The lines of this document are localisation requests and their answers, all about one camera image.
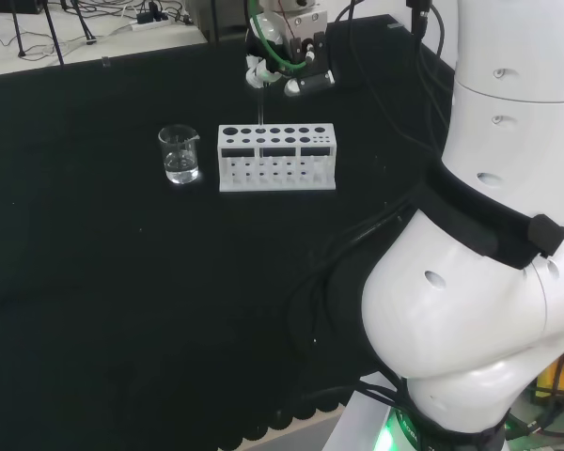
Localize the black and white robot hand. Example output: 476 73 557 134
243 0 338 98

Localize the white test tube rack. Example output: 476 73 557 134
217 122 337 194

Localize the grey metal box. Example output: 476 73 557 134
191 0 251 44

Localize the black power adapter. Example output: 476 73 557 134
136 1 169 24

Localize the white power strip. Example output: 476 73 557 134
130 18 171 32

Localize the clear glass beaker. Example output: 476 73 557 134
157 123 202 185

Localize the black tripod leg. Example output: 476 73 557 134
43 0 66 66
71 0 98 46
9 0 28 59

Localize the black bench cloth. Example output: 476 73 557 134
0 13 457 451

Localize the black box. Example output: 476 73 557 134
0 0 44 15

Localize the yellow stop button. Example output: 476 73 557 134
533 345 564 401

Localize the thick black cable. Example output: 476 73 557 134
333 0 447 159
405 0 456 124

